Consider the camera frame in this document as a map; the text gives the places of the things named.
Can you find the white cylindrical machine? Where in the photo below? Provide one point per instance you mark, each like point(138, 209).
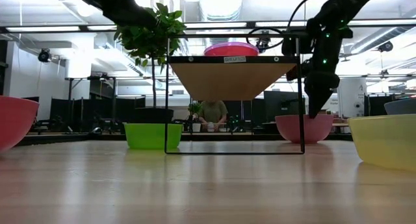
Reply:
point(351, 97)

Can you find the black background monitor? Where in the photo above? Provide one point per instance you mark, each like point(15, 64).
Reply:
point(279, 104)

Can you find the green leafy plant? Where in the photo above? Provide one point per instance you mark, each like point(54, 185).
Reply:
point(151, 39)

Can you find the black ceiling-mounted camera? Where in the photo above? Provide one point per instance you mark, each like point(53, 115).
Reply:
point(45, 55)
point(385, 46)

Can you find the black aluminium table frame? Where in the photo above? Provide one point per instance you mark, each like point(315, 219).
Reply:
point(97, 138)

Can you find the green plastic bowl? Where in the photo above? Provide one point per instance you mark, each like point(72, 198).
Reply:
point(152, 136)

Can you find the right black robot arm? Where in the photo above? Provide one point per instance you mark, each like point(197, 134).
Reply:
point(328, 45)

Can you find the white shelf label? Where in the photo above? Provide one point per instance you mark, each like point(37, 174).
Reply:
point(234, 59)

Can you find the black overhead beam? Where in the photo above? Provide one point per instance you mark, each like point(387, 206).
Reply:
point(97, 28)

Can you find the red plastic bowl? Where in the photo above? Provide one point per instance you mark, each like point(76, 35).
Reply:
point(230, 51)

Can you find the small plant in white pot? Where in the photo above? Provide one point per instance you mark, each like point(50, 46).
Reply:
point(195, 115)

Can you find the black-framed wooden shelf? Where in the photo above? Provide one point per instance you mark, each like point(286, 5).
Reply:
point(232, 79)

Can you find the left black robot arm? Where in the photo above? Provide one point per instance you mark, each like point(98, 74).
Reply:
point(113, 3)

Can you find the pink plastic bowl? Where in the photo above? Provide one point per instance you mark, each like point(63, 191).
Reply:
point(292, 130)

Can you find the black-legged background desk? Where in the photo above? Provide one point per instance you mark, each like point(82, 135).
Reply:
point(91, 78)

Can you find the blue plastic bowl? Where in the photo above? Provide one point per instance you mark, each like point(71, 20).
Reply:
point(403, 107)

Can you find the person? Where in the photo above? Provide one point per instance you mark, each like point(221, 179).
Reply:
point(213, 112)

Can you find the orange plastic bowl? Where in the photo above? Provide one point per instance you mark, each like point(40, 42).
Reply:
point(16, 120)

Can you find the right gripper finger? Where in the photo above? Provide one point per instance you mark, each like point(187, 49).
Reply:
point(317, 105)

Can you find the yellow plastic bowl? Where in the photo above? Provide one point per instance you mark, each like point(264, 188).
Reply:
point(386, 139)

